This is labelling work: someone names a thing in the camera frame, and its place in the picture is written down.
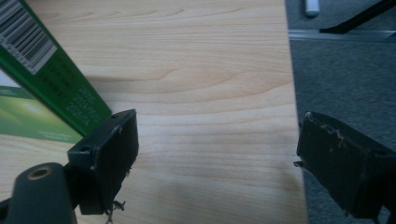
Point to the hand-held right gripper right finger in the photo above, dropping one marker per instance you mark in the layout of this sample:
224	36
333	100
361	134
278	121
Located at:
339	168

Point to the green cardboard box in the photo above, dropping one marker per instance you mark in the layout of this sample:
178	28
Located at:
46	77

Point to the metal floor rail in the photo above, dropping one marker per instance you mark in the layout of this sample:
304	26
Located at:
339	34

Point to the black stand leg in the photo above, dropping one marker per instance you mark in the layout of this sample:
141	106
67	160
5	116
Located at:
358	18

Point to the white cylindrical object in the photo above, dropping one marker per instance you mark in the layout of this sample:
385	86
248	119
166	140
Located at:
312	6

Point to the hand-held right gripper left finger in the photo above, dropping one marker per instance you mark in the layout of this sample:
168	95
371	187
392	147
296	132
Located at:
107	161

